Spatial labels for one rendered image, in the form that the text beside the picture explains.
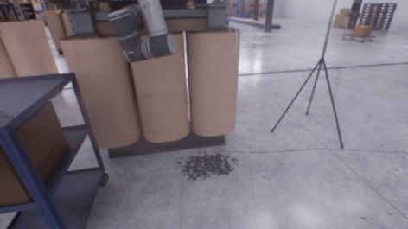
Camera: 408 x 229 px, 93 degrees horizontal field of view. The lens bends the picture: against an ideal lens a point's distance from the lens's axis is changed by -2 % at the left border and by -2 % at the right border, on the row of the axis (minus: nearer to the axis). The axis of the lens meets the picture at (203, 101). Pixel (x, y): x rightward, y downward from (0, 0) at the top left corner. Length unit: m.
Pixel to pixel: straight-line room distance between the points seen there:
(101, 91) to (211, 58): 0.83
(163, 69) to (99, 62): 0.43
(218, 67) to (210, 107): 0.34
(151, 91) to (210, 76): 0.46
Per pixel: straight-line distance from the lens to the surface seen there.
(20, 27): 3.67
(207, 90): 1.57
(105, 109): 1.67
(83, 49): 1.55
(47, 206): 1.14
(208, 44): 1.47
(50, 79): 1.51
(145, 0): 1.06
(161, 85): 1.52
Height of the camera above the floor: 1.25
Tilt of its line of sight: 26 degrees down
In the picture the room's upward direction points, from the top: 1 degrees counter-clockwise
